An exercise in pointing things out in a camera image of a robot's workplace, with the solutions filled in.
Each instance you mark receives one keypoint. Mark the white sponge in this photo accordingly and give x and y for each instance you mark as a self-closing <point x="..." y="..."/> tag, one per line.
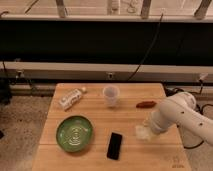
<point x="143" y="133"/>

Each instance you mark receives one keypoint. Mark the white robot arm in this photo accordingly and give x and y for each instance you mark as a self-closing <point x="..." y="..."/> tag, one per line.
<point x="180" y="109"/>

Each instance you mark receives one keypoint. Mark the white ceramic cup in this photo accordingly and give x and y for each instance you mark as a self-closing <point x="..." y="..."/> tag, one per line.
<point x="110" y="94"/>

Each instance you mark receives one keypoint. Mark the red sausage toy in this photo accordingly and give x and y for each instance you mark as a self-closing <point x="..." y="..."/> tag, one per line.
<point x="146" y="104"/>

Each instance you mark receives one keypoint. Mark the green plate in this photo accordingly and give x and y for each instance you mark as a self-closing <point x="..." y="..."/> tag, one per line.
<point x="74" y="133"/>

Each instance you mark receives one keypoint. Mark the black smartphone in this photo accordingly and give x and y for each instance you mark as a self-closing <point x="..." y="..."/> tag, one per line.
<point x="114" y="146"/>

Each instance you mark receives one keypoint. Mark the grey wall rail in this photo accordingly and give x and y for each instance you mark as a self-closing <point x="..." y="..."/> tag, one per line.
<point x="107" y="72"/>

